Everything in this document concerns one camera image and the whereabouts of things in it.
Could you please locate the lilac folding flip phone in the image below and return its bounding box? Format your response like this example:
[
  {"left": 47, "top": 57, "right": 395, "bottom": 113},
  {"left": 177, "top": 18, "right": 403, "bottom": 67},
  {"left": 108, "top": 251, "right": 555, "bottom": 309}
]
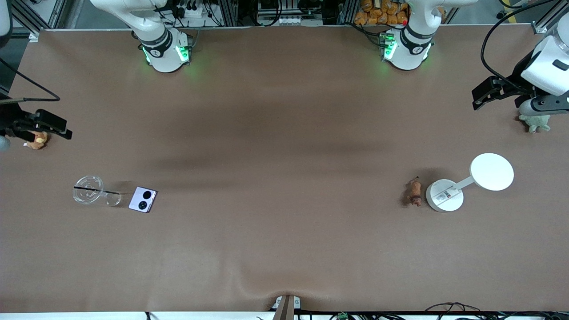
[{"left": 128, "top": 187, "right": 158, "bottom": 213}]

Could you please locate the brown lion figurine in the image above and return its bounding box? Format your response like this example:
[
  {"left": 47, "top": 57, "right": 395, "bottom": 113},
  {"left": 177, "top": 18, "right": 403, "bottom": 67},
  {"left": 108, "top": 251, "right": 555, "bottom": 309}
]
[{"left": 405, "top": 176, "right": 423, "bottom": 207}]

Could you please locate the brown plush toy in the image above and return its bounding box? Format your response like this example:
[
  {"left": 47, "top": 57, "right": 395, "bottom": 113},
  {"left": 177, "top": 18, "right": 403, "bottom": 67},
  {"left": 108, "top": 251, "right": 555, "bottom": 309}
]
[{"left": 24, "top": 131, "right": 48, "bottom": 150}]

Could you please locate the green plush toy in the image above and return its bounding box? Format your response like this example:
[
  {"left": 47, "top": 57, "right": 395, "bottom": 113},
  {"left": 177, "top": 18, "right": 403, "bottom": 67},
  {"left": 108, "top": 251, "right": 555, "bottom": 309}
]
[{"left": 519, "top": 114, "right": 552, "bottom": 134}]

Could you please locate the clear plastic lidded cup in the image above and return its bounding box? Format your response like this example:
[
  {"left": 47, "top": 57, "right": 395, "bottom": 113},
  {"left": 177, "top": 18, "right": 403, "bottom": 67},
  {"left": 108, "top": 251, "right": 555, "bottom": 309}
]
[{"left": 72, "top": 176, "right": 121, "bottom": 207}]

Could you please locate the black drinking straw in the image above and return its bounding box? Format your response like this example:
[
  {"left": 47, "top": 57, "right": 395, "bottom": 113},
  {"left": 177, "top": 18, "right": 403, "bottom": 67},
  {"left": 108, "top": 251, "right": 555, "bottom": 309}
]
[{"left": 73, "top": 186, "right": 120, "bottom": 195}]

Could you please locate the white desk lamp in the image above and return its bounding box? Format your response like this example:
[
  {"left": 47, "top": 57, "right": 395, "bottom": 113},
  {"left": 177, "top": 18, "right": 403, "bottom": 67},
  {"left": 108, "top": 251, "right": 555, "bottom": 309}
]
[{"left": 426, "top": 153, "right": 515, "bottom": 212}]

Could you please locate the orange plush toy pile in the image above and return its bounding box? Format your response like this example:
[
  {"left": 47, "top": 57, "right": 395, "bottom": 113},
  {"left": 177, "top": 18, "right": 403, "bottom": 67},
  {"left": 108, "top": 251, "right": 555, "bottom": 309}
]
[{"left": 354, "top": 0, "right": 409, "bottom": 26}]

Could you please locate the white power strip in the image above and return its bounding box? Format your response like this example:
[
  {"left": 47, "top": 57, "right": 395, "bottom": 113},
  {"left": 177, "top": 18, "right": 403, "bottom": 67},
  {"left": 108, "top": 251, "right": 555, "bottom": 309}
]
[{"left": 178, "top": 4, "right": 206, "bottom": 19}]

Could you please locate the brown table cover mat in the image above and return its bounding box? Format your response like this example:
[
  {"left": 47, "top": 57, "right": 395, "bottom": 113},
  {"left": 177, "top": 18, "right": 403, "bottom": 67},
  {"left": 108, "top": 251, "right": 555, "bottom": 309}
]
[{"left": 0, "top": 24, "right": 569, "bottom": 314}]

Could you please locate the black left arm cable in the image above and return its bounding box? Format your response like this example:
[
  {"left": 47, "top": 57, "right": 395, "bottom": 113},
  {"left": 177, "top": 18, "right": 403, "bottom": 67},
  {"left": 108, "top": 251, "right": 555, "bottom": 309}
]
[{"left": 482, "top": 0, "right": 556, "bottom": 83}]

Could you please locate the aluminium frame extrusion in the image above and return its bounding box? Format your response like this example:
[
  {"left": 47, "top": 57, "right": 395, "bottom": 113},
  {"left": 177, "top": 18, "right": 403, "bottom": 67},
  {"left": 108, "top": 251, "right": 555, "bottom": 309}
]
[
  {"left": 9, "top": 0, "right": 67, "bottom": 43},
  {"left": 531, "top": 0, "right": 569, "bottom": 34}
]

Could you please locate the black cable bundle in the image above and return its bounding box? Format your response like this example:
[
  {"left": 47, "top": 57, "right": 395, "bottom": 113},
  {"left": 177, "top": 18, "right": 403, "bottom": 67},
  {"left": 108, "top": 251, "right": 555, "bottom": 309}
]
[{"left": 425, "top": 302, "right": 569, "bottom": 320}]

